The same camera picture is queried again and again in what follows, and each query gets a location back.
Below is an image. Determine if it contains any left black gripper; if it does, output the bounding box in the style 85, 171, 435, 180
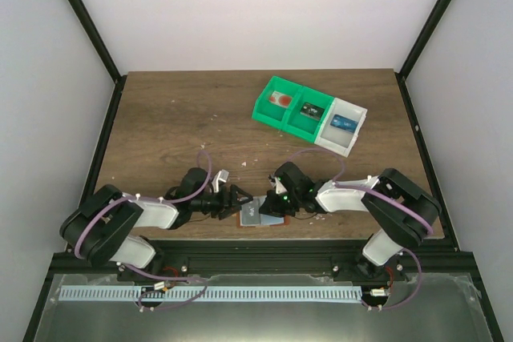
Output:
191, 185, 253, 220

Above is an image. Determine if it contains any brown leather card holder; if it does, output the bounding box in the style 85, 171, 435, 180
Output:
237, 195, 289, 227

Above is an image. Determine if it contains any black VIP card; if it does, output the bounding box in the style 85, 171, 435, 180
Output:
240, 202, 261, 227

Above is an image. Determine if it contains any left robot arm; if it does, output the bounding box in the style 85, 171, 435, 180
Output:
59, 167, 253, 281

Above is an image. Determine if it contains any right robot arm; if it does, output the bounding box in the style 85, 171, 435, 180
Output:
259, 162, 442, 280

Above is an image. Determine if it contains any black card in bin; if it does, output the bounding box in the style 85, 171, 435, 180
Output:
300, 103, 325, 121

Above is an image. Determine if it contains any red white card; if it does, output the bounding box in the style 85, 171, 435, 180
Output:
268, 91, 293, 109

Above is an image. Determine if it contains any blue card in bin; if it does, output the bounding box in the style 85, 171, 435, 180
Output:
329, 114, 358, 134

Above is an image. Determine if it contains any green bin far left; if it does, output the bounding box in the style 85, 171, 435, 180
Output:
252, 76, 303, 129

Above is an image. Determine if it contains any green bin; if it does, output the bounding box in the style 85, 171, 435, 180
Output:
281, 87, 334, 143
252, 76, 303, 129

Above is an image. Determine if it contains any white bin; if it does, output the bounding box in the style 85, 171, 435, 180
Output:
314, 98, 368, 157

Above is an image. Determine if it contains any green bin middle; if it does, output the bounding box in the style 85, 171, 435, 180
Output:
281, 87, 334, 143

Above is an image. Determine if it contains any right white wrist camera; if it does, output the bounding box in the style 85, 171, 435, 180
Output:
269, 175, 288, 195

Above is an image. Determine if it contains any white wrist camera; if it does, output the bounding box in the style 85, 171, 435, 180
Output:
211, 169, 229, 193
269, 175, 288, 195

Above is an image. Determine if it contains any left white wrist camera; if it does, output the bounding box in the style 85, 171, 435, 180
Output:
211, 169, 229, 193

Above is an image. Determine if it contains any black aluminium frame rail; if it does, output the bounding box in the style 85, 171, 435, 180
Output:
51, 239, 474, 285

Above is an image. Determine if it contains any light blue slotted cable duct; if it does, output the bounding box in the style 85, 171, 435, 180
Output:
59, 285, 362, 304

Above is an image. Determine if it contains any left black frame post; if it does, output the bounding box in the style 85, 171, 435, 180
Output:
42, 0, 123, 82

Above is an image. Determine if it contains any black frame post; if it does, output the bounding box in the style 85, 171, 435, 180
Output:
42, 0, 123, 82
398, 0, 478, 81

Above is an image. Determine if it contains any right black frame post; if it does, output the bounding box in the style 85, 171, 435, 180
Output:
398, 0, 478, 81

